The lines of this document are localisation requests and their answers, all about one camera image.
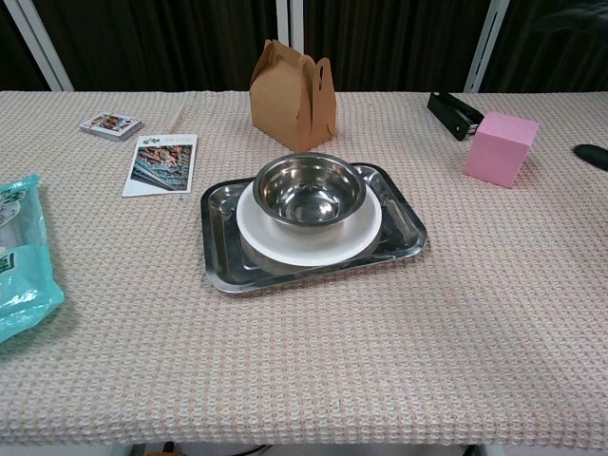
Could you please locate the white photo card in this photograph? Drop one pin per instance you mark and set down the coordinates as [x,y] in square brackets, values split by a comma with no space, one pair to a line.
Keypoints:
[161,166]

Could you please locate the deck of playing cards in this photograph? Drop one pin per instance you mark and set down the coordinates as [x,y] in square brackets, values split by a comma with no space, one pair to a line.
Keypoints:
[111,127]

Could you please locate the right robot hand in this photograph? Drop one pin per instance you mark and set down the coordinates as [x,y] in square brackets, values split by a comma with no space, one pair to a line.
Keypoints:
[594,156]

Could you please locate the white round plate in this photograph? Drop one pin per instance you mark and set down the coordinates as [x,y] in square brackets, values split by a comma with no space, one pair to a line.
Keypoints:
[309,249]

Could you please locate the white partition frame post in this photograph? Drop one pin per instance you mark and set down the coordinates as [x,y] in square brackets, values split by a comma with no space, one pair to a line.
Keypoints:
[45,47]
[489,43]
[290,43]

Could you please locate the brown paper gable box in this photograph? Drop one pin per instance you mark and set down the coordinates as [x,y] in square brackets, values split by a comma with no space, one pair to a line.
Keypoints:
[290,104]

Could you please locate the rectangular metal tray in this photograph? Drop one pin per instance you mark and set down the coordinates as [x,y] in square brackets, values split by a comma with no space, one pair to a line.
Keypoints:
[223,256]

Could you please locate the teal cleaning cloth package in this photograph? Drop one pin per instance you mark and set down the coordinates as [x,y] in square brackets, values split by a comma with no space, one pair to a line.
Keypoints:
[24,266]

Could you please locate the beige waffle tablecloth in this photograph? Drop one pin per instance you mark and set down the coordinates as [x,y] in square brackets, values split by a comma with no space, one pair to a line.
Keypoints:
[309,361]

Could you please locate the black stapler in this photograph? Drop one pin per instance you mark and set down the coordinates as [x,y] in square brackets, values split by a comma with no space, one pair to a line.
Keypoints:
[451,114]

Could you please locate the stainless steel bowl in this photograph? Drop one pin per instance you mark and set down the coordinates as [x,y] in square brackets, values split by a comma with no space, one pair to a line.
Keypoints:
[309,195]

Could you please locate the pink foam cube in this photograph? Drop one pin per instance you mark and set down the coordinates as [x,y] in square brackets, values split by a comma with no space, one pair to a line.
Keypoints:
[499,152]

